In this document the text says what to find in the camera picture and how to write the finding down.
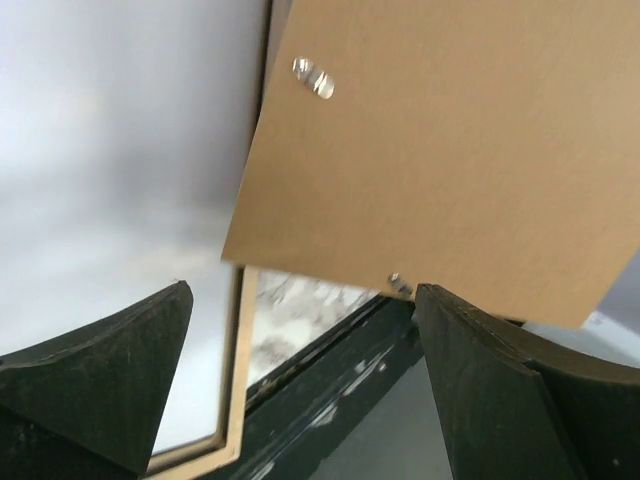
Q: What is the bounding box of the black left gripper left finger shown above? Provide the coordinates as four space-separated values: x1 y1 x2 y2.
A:
1 281 193 479

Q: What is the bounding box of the wooden picture frame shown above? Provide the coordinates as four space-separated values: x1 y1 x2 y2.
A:
144 0 294 479

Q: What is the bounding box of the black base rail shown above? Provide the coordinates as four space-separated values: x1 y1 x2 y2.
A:
208 296 423 479

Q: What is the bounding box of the brown cardboard backing board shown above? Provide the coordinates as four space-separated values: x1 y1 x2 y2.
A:
222 1 639 328

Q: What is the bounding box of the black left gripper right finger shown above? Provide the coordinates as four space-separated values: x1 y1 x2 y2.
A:
415 284 639 479

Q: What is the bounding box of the red sunset photo print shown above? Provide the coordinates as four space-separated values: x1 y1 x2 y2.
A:
1 1 268 452

